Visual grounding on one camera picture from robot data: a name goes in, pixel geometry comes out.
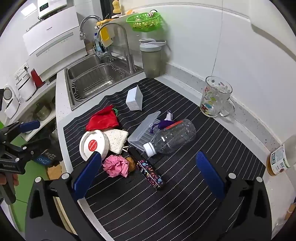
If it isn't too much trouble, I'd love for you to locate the brown walnut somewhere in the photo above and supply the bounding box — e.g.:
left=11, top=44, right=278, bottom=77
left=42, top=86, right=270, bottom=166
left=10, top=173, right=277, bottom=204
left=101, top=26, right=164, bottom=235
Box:
left=126, top=157, right=136, bottom=173

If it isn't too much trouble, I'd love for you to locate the green plastic basket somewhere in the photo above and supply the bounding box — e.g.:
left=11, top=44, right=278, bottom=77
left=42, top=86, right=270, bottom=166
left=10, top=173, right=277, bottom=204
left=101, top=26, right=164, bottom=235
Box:
left=126, top=11, right=162, bottom=32

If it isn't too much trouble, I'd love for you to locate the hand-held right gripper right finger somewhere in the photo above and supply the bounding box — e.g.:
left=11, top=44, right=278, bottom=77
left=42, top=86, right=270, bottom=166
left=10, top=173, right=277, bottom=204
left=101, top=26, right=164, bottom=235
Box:
left=195, top=151, right=272, bottom=241

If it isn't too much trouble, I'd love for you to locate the red cup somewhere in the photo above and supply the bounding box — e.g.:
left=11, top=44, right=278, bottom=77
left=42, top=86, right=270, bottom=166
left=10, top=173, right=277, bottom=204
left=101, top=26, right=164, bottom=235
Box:
left=31, top=69, right=44, bottom=89

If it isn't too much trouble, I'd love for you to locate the person's left hand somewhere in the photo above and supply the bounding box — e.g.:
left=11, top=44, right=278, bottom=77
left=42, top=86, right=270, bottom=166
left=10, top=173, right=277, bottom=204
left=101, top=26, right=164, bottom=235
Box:
left=0, top=173, right=19, bottom=187

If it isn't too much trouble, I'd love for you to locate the grey shaker bottle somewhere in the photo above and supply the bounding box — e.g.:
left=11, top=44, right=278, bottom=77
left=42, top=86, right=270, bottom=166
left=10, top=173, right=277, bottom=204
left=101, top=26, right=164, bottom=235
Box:
left=139, top=39, right=167, bottom=78

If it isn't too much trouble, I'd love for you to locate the clear plastic bottle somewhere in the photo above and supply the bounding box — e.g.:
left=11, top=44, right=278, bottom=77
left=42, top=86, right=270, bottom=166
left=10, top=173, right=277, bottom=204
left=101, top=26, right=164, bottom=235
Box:
left=143, top=119, right=197, bottom=157

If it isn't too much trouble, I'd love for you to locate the wire sink drain basket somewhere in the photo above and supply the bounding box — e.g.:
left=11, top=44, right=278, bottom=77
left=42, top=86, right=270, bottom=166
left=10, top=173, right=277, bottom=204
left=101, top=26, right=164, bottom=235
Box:
left=72, top=64, right=130, bottom=100

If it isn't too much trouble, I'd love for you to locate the purple drawstring pouch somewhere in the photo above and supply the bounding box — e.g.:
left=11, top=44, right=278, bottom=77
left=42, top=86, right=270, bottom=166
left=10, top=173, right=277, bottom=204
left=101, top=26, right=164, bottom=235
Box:
left=150, top=110, right=176, bottom=134

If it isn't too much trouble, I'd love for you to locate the stack of white square dishes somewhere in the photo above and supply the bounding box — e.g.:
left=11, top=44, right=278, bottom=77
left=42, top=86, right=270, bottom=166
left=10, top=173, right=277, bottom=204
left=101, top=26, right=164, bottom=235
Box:
left=125, top=85, right=144, bottom=111

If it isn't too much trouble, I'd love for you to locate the white round lid red label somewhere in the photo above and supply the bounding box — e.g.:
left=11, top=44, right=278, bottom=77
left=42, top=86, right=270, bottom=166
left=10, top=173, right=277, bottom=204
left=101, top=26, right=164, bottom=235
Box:
left=79, top=130, right=110, bottom=162

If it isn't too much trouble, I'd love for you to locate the black bin blue label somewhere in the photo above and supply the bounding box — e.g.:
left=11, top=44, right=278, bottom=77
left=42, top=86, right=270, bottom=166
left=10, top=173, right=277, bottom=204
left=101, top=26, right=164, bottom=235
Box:
left=33, top=148, right=61, bottom=166

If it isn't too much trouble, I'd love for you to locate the white loofah sponge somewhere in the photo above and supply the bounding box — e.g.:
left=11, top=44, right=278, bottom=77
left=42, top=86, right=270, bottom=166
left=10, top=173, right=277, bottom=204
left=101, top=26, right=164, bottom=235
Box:
left=103, top=129, right=129, bottom=155

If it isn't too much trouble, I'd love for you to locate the green kitchen cabinet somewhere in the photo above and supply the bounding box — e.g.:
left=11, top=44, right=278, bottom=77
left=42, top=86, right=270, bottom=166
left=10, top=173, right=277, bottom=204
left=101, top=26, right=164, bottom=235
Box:
left=9, top=133, right=31, bottom=235

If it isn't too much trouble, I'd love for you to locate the clear plastic case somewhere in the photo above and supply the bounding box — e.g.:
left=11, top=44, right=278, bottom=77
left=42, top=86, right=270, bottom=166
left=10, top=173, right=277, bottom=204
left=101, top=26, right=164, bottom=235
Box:
left=128, top=111, right=162, bottom=151

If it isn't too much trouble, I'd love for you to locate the yellow sponge brush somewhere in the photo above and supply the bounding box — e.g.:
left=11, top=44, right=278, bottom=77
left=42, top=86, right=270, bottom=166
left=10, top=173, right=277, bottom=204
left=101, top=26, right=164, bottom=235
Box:
left=97, top=20, right=114, bottom=48

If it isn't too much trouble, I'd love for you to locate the white device grey disc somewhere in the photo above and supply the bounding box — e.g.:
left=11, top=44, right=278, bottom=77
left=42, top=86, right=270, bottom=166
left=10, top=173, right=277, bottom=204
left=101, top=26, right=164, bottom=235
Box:
left=3, top=87, right=21, bottom=119

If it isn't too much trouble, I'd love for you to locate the white countertop dishwasher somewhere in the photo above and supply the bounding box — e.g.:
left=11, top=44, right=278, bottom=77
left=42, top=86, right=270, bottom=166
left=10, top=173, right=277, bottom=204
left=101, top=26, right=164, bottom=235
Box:
left=22, top=6, right=87, bottom=77

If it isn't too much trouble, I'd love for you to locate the stainless steel sink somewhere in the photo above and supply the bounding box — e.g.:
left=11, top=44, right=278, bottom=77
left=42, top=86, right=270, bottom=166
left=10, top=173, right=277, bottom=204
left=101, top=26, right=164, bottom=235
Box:
left=65, top=54, right=145, bottom=111

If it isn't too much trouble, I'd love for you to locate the glass pot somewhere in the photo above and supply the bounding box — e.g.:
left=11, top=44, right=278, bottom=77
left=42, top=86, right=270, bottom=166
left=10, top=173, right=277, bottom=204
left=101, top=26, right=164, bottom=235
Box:
left=34, top=103, right=53, bottom=121

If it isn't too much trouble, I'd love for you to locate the brown cardboard sheet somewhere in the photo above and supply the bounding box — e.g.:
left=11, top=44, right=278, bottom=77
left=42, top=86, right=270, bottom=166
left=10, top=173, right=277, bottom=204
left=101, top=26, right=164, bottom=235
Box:
left=47, top=162, right=66, bottom=181

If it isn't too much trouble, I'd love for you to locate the white open shelf unit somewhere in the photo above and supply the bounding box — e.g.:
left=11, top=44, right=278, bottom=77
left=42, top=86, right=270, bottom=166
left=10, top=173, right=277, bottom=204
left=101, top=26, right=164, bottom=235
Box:
left=17, top=80, right=57, bottom=142

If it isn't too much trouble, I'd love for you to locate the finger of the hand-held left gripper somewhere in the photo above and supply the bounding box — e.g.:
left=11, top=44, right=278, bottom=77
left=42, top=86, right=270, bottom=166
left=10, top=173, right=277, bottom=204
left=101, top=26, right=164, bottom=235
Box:
left=0, top=120, right=41, bottom=142
left=14, top=137, right=52, bottom=168

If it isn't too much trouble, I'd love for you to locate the printed glass mug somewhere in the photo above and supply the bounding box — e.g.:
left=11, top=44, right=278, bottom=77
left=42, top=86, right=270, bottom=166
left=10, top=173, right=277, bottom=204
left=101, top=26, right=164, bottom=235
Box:
left=199, top=76, right=236, bottom=118

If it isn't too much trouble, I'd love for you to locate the white wall appliance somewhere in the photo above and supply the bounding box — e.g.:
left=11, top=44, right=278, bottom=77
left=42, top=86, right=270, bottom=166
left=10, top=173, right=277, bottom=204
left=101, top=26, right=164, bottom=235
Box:
left=37, top=0, right=70, bottom=20

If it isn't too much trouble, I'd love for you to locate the black striped mat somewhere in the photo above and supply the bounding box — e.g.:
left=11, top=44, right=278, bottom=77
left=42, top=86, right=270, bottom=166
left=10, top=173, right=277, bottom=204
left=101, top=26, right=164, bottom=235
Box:
left=63, top=77, right=266, bottom=241

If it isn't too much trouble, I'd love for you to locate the white lidded container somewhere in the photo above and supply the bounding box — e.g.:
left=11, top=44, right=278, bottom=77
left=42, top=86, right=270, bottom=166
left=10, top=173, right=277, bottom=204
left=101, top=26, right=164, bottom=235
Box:
left=14, top=70, right=37, bottom=101

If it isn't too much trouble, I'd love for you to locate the red cloth pouch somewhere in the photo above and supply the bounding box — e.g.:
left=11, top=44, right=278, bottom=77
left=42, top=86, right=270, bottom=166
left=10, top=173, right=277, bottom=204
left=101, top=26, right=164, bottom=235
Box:
left=85, top=105, right=120, bottom=132

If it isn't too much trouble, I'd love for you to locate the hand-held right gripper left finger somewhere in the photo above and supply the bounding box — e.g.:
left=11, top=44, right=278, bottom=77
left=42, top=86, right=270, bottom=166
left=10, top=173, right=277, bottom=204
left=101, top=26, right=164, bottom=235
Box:
left=25, top=152, right=109, bottom=241

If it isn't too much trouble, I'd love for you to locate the tall chrome faucet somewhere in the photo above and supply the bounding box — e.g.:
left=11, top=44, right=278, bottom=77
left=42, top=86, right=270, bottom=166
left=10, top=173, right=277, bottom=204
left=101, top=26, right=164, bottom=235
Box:
left=97, top=22, right=137, bottom=73

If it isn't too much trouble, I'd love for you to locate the black patterned long box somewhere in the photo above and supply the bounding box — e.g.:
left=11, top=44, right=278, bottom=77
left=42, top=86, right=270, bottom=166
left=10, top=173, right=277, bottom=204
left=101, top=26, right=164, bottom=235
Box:
left=128, top=146, right=165, bottom=191

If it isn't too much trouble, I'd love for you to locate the labelled jar white lid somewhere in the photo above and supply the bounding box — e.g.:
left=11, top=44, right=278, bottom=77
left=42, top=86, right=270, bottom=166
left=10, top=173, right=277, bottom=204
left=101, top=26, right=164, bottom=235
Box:
left=267, top=136, right=296, bottom=176

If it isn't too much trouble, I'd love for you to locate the pink paper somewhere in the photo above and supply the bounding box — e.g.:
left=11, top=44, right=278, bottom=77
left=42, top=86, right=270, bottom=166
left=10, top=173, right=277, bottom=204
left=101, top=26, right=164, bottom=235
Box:
left=102, top=155, right=130, bottom=178

